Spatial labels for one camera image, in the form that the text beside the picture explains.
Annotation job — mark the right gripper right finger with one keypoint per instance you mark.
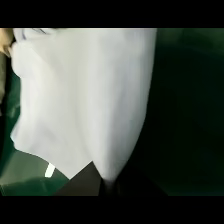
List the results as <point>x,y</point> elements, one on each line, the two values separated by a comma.
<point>126,188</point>

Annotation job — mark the white shirt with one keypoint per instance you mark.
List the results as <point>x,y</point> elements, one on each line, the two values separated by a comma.
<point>86,100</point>

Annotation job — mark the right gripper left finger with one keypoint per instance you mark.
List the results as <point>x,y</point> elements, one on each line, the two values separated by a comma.
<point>85,183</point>

